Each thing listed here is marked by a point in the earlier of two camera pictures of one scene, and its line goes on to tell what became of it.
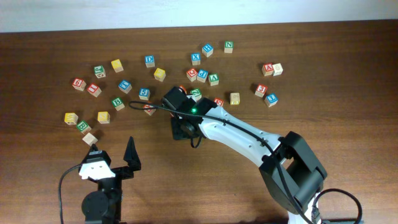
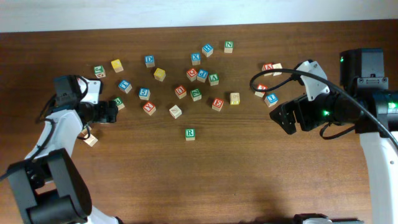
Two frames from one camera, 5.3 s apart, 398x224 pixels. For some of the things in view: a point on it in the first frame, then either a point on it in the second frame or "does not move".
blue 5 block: x=144 y=93 does not move
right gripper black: x=179 y=134 → x=300 y=114
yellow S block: x=160 y=74 does not move
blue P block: x=202 y=75 does not move
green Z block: x=196 y=94 does not move
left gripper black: x=121 y=171 → x=106 y=112
